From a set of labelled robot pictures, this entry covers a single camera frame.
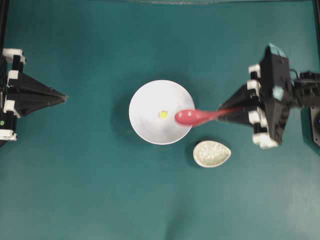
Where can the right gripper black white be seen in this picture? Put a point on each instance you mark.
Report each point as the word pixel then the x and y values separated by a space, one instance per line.
pixel 269 88

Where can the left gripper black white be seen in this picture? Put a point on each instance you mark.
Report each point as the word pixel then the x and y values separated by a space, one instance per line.
pixel 20 94

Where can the red plastic spoon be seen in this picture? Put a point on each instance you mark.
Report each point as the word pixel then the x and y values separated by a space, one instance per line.
pixel 195 117

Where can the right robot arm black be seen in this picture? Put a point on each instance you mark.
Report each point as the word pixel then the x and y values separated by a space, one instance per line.
pixel 306 92

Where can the yellow hexagonal prism block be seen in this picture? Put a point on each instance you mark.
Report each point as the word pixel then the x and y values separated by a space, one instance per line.
pixel 163 114

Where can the white round bowl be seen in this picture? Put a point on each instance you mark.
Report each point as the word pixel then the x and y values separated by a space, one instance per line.
pixel 146 104

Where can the speckled egg-shaped dish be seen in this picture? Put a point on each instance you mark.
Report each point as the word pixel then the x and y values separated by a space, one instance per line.
pixel 211 154

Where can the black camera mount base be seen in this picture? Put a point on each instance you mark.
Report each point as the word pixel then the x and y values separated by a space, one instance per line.
pixel 310 124

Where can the black frame rail left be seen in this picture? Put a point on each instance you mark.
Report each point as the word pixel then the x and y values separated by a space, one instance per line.
pixel 4 8

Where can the black frame rail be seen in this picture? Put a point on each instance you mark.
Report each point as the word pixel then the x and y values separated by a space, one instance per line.
pixel 4 8
pixel 316 11

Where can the black frame rail right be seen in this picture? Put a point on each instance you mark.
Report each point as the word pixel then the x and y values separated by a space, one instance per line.
pixel 316 11

